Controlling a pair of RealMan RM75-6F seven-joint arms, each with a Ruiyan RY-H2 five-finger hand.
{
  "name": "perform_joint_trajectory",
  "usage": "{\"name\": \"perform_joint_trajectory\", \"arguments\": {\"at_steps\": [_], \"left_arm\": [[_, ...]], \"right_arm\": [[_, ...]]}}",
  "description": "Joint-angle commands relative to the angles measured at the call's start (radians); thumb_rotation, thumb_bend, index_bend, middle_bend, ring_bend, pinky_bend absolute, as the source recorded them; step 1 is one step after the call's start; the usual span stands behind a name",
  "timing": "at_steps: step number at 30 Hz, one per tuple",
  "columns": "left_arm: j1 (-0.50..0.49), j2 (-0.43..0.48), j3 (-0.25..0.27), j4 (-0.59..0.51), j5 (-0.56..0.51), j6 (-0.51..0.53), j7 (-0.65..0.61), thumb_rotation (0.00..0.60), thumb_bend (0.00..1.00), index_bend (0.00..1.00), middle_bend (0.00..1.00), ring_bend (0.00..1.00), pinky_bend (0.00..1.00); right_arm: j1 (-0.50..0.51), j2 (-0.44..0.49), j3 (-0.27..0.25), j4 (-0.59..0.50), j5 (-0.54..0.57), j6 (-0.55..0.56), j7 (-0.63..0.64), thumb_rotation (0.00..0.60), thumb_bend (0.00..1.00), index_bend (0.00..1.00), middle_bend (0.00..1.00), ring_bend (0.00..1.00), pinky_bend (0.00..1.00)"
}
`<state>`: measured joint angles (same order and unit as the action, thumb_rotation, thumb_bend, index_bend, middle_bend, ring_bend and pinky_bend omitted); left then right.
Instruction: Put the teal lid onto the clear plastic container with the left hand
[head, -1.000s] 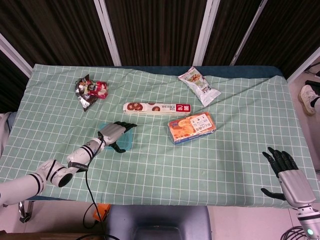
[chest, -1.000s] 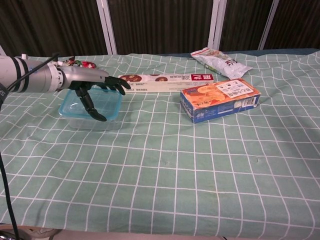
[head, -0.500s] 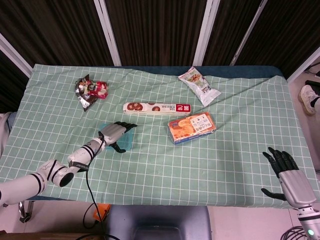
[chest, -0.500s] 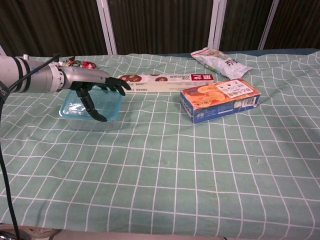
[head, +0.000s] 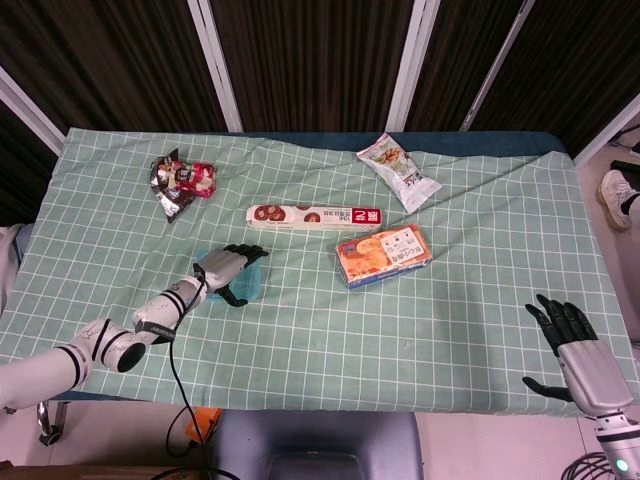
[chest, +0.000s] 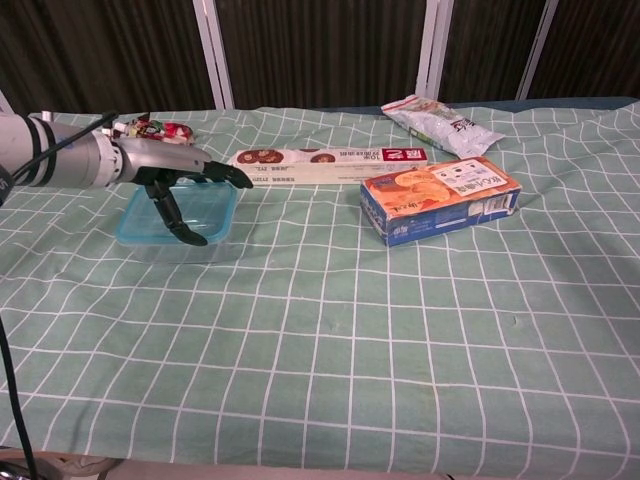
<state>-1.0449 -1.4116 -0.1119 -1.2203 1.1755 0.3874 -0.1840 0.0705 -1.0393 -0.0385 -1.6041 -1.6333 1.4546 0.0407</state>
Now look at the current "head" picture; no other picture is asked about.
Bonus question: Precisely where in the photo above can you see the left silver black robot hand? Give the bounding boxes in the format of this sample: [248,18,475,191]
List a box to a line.
[192,243,270,307]

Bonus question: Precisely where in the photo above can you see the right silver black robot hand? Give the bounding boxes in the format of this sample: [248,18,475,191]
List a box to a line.
[522,293,636,419]

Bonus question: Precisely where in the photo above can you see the teal plastic box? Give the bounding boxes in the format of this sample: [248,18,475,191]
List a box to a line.
[197,248,264,303]

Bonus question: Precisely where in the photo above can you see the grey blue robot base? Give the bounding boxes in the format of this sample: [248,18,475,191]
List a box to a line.
[212,410,424,480]

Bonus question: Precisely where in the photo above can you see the long cookie box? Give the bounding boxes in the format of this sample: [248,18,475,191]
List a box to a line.
[245,204,385,232]

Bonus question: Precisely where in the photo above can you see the orange blue biscuit box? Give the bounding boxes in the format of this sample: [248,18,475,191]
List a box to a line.
[335,223,432,293]

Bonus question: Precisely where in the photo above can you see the dark silver snack packet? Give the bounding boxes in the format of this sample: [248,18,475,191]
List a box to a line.
[148,148,197,224]

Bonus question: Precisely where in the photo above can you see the red snack packet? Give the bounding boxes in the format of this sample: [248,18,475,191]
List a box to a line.
[177,161,220,200]

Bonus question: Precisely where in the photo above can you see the green white checkered tablecloth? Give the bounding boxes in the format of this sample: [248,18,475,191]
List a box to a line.
[0,127,640,419]

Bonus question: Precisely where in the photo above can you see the orange device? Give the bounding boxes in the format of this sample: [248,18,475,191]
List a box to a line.
[184,407,222,444]

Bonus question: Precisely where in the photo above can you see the white sneaker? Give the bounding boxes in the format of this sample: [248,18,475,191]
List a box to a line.
[599,169,639,232]

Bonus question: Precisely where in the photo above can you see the white green snack bag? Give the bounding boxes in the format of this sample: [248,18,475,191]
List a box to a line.
[355,132,443,215]

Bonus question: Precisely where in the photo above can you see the metal table leg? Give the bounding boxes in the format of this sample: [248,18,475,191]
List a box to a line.
[37,399,69,447]

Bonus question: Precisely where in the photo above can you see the coiled black cables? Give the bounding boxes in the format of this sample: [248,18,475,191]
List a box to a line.
[562,452,614,480]

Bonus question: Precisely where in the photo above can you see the black cable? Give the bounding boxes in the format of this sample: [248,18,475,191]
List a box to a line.
[164,262,221,474]

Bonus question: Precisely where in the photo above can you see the white partition frame post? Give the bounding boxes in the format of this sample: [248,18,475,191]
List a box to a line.
[0,64,66,156]
[458,0,535,132]
[187,0,245,133]
[385,0,442,132]
[573,94,640,166]

